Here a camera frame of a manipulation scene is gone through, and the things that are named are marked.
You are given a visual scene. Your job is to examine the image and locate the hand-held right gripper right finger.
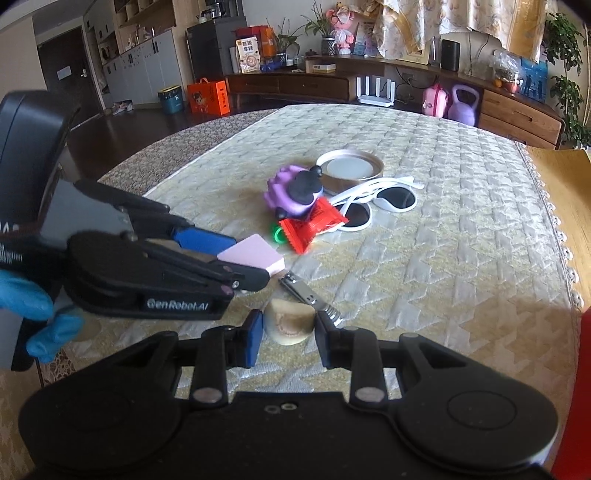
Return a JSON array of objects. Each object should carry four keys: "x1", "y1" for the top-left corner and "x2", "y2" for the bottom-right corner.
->
[{"x1": 315, "y1": 313, "x2": 462, "y2": 408}]

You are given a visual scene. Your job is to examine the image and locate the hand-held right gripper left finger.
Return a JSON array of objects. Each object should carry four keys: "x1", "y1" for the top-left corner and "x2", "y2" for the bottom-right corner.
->
[{"x1": 139, "y1": 310, "x2": 265, "y2": 408}]

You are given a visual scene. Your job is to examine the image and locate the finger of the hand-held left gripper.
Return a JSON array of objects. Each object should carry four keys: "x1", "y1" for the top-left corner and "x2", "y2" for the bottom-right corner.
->
[
  {"x1": 74, "y1": 179, "x2": 237, "y2": 256},
  {"x1": 121, "y1": 233, "x2": 271, "y2": 296}
]

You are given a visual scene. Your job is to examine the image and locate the pink eraser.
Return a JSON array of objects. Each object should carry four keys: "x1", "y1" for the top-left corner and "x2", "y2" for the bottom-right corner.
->
[{"x1": 217, "y1": 234, "x2": 286, "y2": 277}]

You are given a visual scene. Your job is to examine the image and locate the beige round object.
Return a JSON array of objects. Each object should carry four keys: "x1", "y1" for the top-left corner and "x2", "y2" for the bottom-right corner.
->
[{"x1": 263, "y1": 298, "x2": 317, "y2": 345}]

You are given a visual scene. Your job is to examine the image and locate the metal nail clipper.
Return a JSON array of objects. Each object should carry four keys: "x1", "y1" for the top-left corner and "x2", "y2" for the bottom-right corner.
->
[{"x1": 278, "y1": 272, "x2": 343, "y2": 325}]

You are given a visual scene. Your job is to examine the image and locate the red snack packet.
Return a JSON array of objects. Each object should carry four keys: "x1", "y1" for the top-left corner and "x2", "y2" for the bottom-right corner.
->
[{"x1": 279, "y1": 198, "x2": 348, "y2": 255}]

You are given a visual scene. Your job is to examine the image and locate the purple spiky toy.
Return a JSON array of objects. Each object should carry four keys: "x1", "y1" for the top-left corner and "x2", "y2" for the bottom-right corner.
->
[{"x1": 264, "y1": 165, "x2": 324, "y2": 220}]

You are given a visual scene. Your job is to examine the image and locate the white sunglasses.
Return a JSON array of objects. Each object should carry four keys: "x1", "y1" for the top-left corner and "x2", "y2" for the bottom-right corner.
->
[{"x1": 328, "y1": 175, "x2": 426, "y2": 232}]

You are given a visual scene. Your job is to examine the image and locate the red tin box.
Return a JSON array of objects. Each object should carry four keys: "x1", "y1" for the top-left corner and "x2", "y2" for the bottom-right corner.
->
[{"x1": 551, "y1": 305, "x2": 591, "y2": 480}]

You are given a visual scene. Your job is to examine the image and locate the person's left hand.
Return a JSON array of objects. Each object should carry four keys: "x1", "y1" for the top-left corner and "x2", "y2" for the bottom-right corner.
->
[{"x1": 0, "y1": 268, "x2": 84, "y2": 364}]

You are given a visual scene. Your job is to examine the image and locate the dark wooden door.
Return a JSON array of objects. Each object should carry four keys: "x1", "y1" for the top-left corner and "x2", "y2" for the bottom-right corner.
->
[{"x1": 37, "y1": 25, "x2": 100, "y2": 117}]

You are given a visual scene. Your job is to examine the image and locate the cream quilted table mat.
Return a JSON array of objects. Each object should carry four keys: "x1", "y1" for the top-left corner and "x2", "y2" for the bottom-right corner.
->
[{"x1": 78, "y1": 104, "x2": 580, "y2": 418}]

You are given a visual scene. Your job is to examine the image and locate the orange gift box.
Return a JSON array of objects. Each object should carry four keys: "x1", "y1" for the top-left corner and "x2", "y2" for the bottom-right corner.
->
[{"x1": 187, "y1": 78, "x2": 230, "y2": 116}]

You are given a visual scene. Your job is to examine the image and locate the teal storage bin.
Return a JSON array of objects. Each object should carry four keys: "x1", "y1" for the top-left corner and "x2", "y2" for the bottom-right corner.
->
[{"x1": 158, "y1": 85, "x2": 186, "y2": 115}]

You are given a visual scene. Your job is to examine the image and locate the wooden TV cabinet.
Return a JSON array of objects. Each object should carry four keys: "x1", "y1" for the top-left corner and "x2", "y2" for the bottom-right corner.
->
[{"x1": 226, "y1": 54, "x2": 567, "y2": 151}]

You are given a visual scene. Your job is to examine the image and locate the black fridge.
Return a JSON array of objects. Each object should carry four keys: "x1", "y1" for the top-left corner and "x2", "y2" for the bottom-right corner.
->
[{"x1": 187, "y1": 16, "x2": 248, "y2": 85}]

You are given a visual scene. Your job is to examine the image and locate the white snack box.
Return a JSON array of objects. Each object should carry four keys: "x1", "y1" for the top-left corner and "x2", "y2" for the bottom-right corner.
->
[{"x1": 235, "y1": 37, "x2": 262, "y2": 74}]

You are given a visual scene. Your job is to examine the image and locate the small potted plant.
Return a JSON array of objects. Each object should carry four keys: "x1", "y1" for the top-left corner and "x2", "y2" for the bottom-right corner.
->
[{"x1": 270, "y1": 30, "x2": 302, "y2": 66}]

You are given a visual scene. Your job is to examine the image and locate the red paper bag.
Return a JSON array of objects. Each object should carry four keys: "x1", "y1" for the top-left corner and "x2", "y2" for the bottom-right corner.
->
[{"x1": 236, "y1": 25, "x2": 278, "y2": 65}]

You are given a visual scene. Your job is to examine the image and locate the white router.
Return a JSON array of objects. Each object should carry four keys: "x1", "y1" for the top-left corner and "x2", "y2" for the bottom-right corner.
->
[{"x1": 355, "y1": 76, "x2": 397, "y2": 108}]

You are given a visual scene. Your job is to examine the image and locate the potted orchid plant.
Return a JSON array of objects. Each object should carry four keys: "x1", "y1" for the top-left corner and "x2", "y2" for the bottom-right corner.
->
[{"x1": 302, "y1": 4, "x2": 339, "y2": 57}]

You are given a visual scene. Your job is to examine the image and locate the coffee machine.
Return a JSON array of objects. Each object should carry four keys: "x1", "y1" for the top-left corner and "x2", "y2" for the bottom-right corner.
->
[{"x1": 203, "y1": 0, "x2": 245, "y2": 22}]

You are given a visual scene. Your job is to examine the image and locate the pink toy suitcase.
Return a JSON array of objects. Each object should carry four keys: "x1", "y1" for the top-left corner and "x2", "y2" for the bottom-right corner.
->
[{"x1": 422, "y1": 83, "x2": 450, "y2": 117}]

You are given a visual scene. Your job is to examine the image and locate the purple kettlebell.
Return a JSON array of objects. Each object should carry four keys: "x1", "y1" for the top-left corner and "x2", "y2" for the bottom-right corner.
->
[{"x1": 447, "y1": 84, "x2": 481, "y2": 127}]

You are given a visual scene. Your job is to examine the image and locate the wooden cabinet drawer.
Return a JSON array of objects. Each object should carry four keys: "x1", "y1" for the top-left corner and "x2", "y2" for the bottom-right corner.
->
[
  {"x1": 479, "y1": 114, "x2": 558, "y2": 149},
  {"x1": 483, "y1": 89, "x2": 564, "y2": 132}
]

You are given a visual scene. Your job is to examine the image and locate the black cylinder speaker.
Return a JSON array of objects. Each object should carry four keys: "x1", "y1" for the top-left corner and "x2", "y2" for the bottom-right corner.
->
[{"x1": 442, "y1": 39, "x2": 462, "y2": 73}]

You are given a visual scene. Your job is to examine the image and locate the clear bag of fruit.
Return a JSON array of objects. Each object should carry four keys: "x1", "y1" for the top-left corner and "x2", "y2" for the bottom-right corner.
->
[{"x1": 492, "y1": 51, "x2": 525, "y2": 93}]

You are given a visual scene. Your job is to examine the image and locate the floral cover cloth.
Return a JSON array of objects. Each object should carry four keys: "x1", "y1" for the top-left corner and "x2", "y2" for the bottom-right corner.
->
[{"x1": 372, "y1": 0, "x2": 548, "y2": 64}]

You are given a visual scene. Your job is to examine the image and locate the blue printed box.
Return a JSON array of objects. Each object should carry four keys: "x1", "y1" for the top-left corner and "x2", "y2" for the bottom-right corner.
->
[{"x1": 522, "y1": 58, "x2": 550, "y2": 103}]

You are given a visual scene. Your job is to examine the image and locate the potted tree white pot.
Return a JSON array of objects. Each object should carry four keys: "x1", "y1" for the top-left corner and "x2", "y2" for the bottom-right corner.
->
[{"x1": 545, "y1": 11, "x2": 588, "y2": 149}]

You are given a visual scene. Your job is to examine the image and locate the grey wall cabinets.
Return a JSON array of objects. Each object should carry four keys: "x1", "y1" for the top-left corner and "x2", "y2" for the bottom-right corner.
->
[{"x1": 85, "y1": 0, "x2": 191, "y2": 112}]

